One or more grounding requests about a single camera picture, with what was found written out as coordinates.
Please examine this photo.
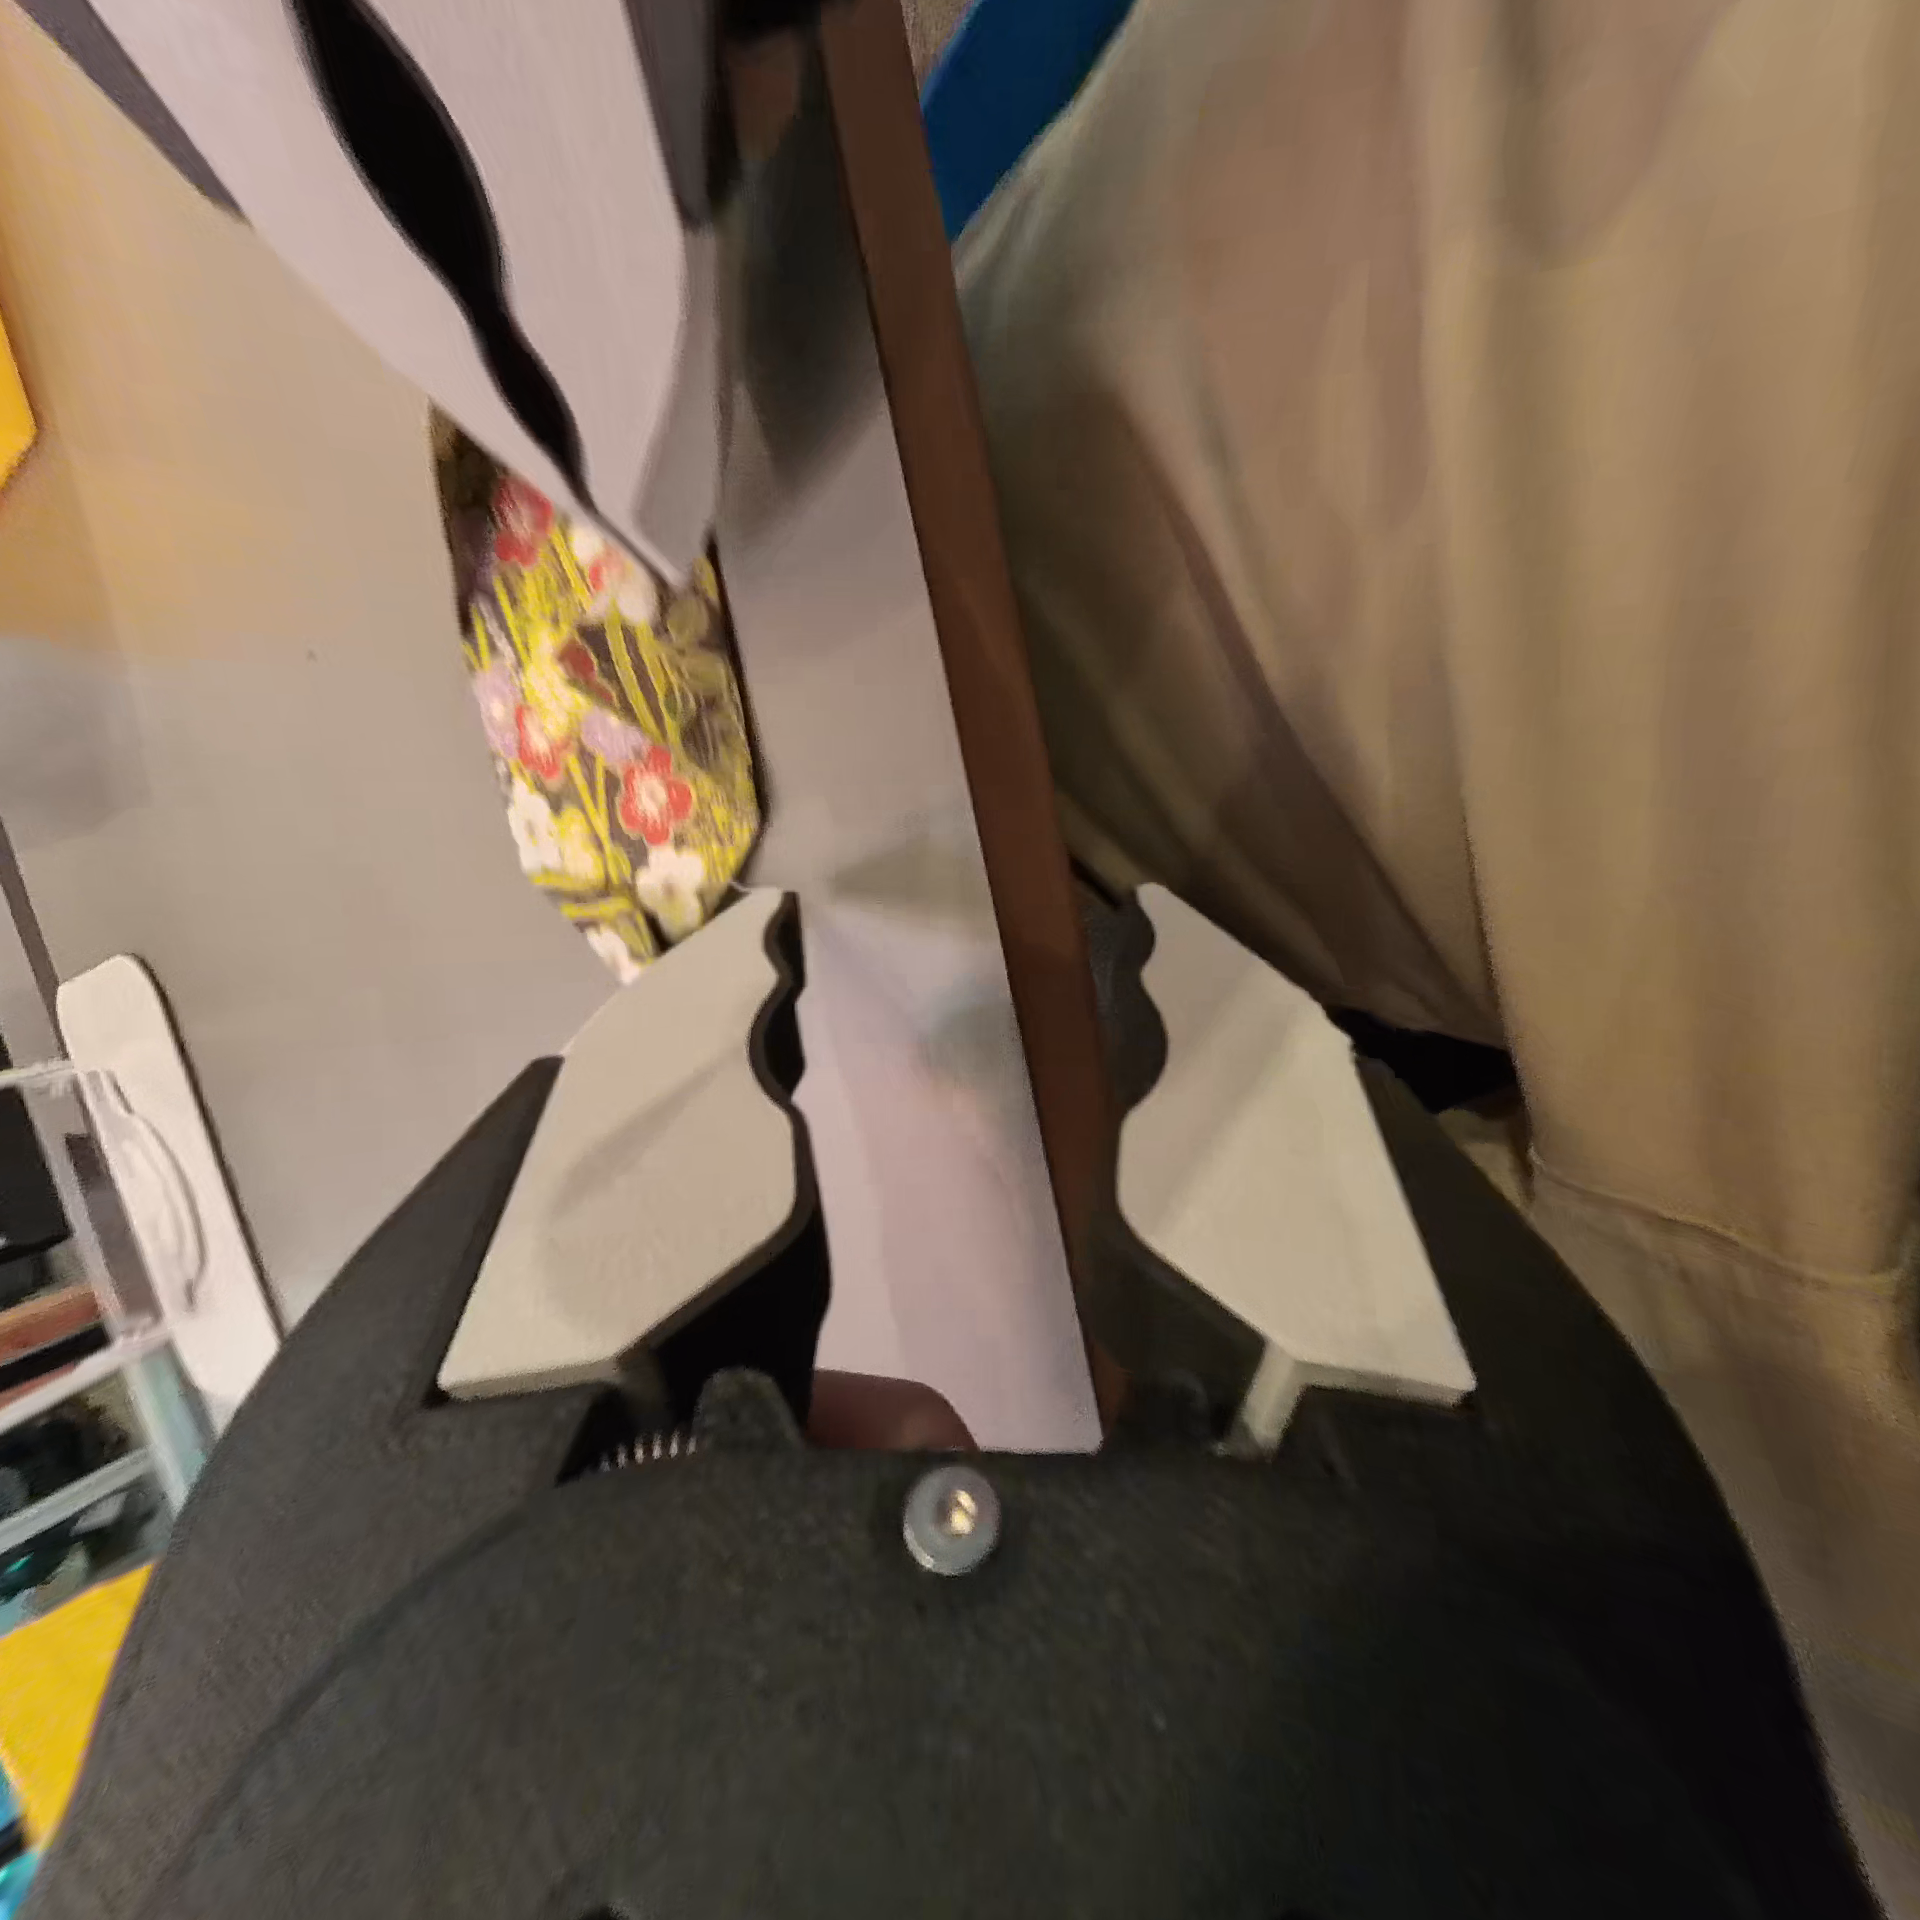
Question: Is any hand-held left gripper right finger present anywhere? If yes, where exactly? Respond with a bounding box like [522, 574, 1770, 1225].
[1107, 882, 1478, 1461]

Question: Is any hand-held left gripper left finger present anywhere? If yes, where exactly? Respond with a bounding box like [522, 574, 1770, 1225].
[435, 885, 829, 1402]

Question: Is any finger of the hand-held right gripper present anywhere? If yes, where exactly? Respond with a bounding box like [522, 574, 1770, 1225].
[359, 0, 724, 589]
[90, 0, 589, 491]

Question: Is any floral origami paper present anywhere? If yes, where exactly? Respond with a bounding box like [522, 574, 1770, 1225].
[432, 150, 1114, 1456]

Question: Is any blue object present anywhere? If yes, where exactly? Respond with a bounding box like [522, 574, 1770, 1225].
[918, 0, 1133, 160]

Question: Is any clear acrylic organizer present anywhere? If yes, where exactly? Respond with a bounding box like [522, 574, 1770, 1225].
[0, 1048, 203, 1599]

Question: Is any yellow object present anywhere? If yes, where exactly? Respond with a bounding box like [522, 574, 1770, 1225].
[0, 1558, 159, 1854]

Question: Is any beige garment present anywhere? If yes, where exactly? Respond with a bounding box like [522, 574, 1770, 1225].
[950, 0, 1920, 1920]

